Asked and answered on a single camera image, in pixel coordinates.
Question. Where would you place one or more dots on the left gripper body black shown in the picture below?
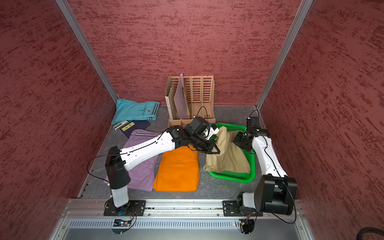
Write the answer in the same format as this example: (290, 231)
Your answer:
(201, 142)

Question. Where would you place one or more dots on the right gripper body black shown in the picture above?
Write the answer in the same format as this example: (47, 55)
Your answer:
(240, 139)

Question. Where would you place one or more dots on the beige long pants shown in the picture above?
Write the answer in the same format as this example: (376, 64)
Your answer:
(231, 157)

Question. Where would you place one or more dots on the green plastic basket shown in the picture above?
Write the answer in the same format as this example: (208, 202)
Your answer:
(237, 177)

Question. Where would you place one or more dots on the orange cloth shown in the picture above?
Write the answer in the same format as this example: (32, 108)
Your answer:
(178, 171)

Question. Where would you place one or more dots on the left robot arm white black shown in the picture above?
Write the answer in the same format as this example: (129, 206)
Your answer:
(172, 138)

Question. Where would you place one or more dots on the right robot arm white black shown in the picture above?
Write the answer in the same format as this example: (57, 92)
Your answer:
(276, 191)

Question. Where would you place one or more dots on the folded purple shorts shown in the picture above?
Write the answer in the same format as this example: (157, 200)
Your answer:
(141, 159)

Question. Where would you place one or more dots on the folded teal shirt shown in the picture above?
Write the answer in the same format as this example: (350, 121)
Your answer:
(127, 110)

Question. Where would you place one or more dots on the lilac paper folder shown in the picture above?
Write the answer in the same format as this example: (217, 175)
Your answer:
(180, 99)

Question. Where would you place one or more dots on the beige desk file organizer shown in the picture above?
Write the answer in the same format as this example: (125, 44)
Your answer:
(199, 92)

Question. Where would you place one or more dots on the cardboard sheet in organizer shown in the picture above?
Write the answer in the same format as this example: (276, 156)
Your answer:
(169, 96)

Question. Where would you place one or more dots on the dark blue book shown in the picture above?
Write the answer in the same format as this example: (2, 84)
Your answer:
(127, 127)

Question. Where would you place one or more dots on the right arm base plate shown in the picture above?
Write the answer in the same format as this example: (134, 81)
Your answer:
(234, 209)

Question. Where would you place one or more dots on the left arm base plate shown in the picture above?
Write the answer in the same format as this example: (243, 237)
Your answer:
(132, 208)

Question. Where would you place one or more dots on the right aluminium corner post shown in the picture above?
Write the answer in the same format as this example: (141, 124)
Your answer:
(290, 37)

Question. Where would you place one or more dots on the aluminium corner post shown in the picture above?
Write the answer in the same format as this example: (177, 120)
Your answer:
(290, 37)
(80, 35)

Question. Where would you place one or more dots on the left aluminium corner post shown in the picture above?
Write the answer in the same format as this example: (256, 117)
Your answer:
(80, 35)

